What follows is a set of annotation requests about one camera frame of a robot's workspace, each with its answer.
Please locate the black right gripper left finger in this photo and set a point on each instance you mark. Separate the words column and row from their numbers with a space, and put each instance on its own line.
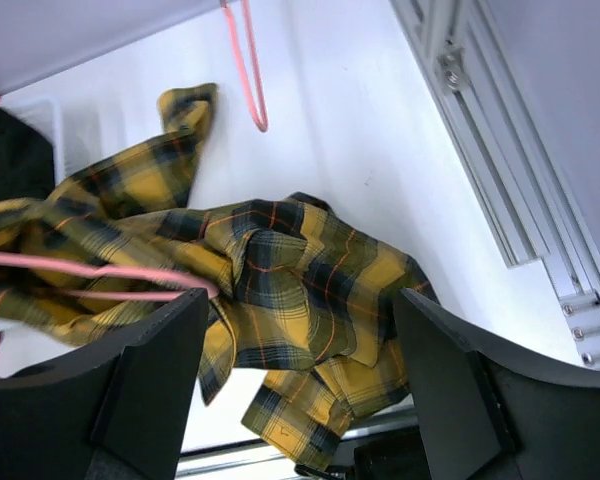
column 113, row 409

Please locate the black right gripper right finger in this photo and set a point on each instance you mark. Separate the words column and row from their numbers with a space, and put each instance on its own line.
column 489, row 408

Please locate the yellow plaid shirt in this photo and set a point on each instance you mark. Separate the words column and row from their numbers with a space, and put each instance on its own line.
column 302, row 294

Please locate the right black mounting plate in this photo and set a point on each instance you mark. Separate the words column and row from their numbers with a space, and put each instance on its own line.
column 398, row 454

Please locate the white plastic basket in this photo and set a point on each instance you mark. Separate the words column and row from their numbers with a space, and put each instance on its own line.
column 81, row 133

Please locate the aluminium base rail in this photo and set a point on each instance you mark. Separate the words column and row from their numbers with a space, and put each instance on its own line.
column 255, row 459

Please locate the right frame post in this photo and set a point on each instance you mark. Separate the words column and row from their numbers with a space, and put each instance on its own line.
column 513, row 169

